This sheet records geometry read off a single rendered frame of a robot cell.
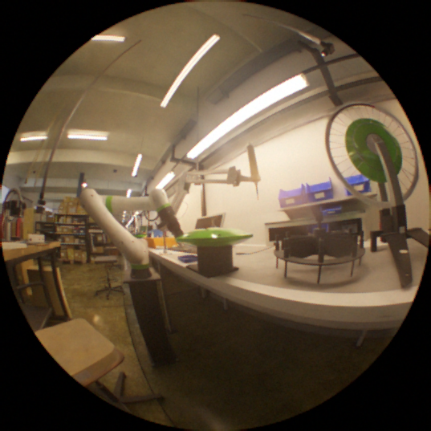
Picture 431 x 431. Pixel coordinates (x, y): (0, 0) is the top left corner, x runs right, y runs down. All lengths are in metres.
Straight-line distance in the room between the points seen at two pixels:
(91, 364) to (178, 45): 3.67
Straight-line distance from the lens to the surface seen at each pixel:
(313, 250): 0.53
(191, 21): 3.18
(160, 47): 3.34
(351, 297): 0.36
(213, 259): 0.50
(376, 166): 0.71
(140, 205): 0.93
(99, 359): 0.67
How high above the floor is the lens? 1.08
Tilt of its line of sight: 6 degrees up
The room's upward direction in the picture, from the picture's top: 3 degrees counter-clockwise
